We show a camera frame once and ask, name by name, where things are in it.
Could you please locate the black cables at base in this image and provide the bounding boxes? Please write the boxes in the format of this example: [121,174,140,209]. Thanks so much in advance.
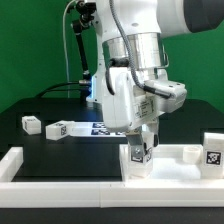
[34,78,93,99]

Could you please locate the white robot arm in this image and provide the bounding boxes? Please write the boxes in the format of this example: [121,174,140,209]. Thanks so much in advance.
[85,0,224,160]

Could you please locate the white cable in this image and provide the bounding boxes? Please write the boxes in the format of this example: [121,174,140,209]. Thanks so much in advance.
[62,0,78,98]

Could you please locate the white fiducial tag sheet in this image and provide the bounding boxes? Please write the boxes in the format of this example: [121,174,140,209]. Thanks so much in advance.
[70,122,124,137]

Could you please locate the white U-shaped obstacle fence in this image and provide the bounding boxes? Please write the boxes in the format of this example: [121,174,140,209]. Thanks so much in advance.
[0,147,224,208]

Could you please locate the white square tabletop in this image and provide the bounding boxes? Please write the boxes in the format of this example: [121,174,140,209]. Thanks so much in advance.
[119,144,207,181]

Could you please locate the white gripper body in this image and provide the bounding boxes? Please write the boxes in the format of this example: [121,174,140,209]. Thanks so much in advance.
[102,67,187,132]

